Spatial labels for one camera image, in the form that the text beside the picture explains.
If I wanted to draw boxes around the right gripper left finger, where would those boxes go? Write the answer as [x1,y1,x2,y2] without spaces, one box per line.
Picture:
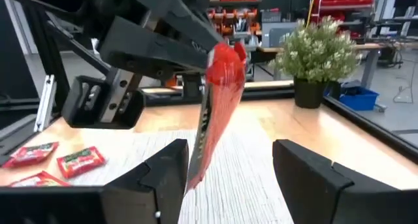
[103,139,189,224]

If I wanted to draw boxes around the red tea packet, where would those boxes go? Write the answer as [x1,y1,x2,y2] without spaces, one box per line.
[185,42,248,193]
[8,170,72,188]
[56,146,107,180]
[1,141,60,169]

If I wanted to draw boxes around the wooden top desk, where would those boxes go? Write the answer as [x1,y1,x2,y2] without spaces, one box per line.
[256,42,418,91]

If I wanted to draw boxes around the green plant in black pot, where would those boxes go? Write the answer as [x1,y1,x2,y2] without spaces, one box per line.
[270,15,360,110]

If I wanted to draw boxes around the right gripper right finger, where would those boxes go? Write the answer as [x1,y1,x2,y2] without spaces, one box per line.
[272,139,401,224]

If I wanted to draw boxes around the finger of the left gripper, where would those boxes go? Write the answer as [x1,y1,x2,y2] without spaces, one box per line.
[127,0,225,50]
[99,16,210,81]

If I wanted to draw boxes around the grey woven placemat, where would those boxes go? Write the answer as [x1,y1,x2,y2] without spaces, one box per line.
[68,127,295,224]

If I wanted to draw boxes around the orange small parts bins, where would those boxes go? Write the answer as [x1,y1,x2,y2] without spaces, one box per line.
[208,7,264,37]

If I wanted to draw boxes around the black aluminium table frame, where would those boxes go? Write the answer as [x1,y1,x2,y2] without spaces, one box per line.
[0,0,418,159]

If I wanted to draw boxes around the blue plastic bin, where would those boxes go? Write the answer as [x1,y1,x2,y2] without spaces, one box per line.
[339,86,380,112]

